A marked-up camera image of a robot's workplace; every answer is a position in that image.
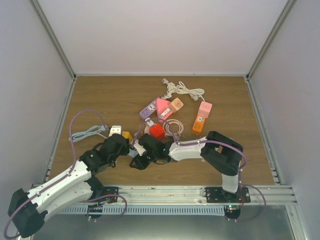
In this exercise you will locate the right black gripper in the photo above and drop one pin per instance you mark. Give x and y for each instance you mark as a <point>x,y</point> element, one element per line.
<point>141,165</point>

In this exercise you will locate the yellow cube socket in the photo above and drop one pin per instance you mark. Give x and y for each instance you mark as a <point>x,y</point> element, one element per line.
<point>127,136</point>

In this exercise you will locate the red cube socket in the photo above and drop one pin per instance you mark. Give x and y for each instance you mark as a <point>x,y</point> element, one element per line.
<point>157,131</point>

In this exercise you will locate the purple power strip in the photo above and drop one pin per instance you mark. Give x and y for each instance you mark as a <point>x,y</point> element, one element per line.
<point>148,110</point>

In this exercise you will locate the pink triangular power strip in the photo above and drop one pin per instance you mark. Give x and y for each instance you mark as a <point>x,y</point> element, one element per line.
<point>161,105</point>

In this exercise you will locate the beige cube socket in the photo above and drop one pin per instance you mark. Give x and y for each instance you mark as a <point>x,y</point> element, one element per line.
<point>175,105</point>

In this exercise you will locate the orange power strip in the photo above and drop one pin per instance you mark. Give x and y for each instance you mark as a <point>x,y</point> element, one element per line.
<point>198,124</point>

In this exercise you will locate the pink cube socket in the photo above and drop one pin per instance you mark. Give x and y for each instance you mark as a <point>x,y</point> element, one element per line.
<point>204,109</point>

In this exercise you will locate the grey white charger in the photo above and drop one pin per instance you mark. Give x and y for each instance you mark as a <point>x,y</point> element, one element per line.
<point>149,122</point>

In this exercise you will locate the white square plug adapter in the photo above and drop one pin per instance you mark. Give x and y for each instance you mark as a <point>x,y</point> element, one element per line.
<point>165,112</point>

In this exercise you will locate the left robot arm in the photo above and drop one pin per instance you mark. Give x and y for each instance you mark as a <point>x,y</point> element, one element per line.
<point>29,210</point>

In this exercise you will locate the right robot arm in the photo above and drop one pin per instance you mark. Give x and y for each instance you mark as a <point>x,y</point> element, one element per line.
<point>221,152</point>

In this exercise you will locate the blue power strip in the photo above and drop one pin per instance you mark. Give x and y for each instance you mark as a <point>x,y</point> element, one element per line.
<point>96,130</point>

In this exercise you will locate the pink round power socket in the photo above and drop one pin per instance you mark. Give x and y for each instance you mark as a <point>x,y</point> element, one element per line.
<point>147,129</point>

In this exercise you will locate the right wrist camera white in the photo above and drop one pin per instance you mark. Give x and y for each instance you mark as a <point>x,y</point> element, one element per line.
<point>140,150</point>

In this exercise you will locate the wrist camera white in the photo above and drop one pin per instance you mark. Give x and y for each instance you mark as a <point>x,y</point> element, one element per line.
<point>115,129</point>
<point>140,150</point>

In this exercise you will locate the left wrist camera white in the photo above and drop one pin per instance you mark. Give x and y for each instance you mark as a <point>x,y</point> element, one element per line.
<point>115,129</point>

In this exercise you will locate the slotted cable duct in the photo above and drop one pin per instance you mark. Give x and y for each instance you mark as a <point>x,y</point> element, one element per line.
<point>207,210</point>

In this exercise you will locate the aluminium front rail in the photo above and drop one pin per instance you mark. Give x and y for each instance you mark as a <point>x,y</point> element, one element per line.
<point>165,195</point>

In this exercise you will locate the left metal frame post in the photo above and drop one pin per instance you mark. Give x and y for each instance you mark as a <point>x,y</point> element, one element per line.
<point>51,34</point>

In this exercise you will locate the metal frame post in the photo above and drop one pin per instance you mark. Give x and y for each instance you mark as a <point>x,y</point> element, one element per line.
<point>51,34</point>
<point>288,6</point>

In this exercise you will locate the right metal frame post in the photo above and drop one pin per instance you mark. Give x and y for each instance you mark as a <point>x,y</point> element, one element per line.
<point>288,6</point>

